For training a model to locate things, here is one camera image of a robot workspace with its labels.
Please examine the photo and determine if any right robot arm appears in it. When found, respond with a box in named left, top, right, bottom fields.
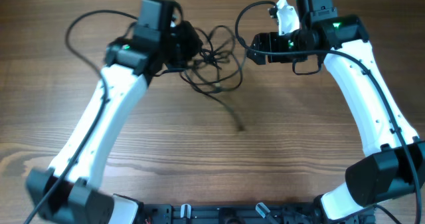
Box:
left=246, top=0, right=424, bottom=223

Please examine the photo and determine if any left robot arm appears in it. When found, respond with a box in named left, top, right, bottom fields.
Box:
left=26, top=0, right=201, bottom=223

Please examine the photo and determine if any black aluminium base frame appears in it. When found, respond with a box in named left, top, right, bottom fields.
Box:
left=135, top=203, right=332, bottom=224

